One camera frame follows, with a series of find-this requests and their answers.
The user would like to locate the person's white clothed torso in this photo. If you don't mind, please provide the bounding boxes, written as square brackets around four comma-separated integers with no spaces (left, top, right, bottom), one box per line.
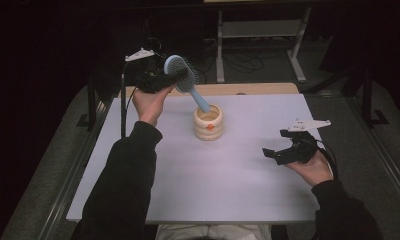
[154,223,273,240]

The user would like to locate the person's left hand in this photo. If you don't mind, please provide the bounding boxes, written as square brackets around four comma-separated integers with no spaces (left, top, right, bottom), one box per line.
[131,83,176,128]

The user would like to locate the person's right hand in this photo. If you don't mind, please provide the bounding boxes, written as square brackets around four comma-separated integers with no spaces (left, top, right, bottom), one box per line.
[283,149,334,188]

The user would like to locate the black cables on floor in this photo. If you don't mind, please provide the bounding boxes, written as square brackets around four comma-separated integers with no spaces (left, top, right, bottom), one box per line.
[144,19,279,86]

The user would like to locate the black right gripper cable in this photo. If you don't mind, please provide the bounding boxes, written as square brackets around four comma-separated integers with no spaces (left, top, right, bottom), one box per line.
[315,139,340,182]

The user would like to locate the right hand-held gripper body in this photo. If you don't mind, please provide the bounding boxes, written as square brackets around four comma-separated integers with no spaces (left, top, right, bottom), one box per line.
[273,117,332,167]

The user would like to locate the cream ribbed cup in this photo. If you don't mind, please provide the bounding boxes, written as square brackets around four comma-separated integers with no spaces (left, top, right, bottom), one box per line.
[192,103,224,142]

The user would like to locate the black metal stand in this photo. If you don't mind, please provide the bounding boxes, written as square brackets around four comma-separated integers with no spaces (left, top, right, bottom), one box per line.
[76,74,104,133]
[341,63,391,129]

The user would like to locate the white metal desk frame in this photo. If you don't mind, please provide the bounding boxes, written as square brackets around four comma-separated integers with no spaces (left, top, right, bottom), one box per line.
[215,6,313,84]

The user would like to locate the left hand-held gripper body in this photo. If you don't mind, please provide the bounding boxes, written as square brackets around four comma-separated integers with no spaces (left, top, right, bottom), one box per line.
[124,47,171,95]

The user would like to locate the white table cover sheet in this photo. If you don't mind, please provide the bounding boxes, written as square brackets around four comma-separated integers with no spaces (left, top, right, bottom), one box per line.
[65,93,322,224]

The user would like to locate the light blue hairbrush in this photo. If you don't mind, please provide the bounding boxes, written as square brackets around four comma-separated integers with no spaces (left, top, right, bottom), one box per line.
[163,54,212,114]

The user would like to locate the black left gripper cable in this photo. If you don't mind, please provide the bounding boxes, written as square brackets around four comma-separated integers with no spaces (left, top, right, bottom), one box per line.
[120,60,140,140]

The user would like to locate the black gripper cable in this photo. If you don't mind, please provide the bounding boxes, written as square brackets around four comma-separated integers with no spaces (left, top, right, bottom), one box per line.
[315,139,340,182]
[120,60,140,140]

